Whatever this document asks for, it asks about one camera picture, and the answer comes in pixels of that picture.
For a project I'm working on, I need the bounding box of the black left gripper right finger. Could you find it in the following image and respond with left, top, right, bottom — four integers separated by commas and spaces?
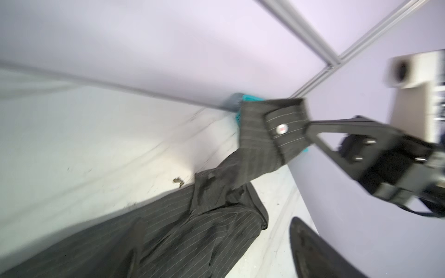
289, 217, 366, 278

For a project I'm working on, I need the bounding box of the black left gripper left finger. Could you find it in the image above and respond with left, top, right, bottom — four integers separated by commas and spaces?
86, 218, 145, 278

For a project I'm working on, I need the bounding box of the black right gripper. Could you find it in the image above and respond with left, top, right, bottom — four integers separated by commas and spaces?
305, 116, 445, 217

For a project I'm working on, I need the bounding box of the dark grey pinstriped shirt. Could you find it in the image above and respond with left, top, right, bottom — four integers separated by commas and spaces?
0, 98, 312, 278

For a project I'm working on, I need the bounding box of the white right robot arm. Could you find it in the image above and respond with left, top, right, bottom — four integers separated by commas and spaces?
305, 50, 445, 218

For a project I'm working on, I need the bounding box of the teal plastic basket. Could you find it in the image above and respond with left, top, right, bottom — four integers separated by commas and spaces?
239, 98, 310, 156

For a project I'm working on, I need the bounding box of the aluminium frame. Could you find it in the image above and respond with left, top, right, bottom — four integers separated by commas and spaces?
0, 0, 432, 112

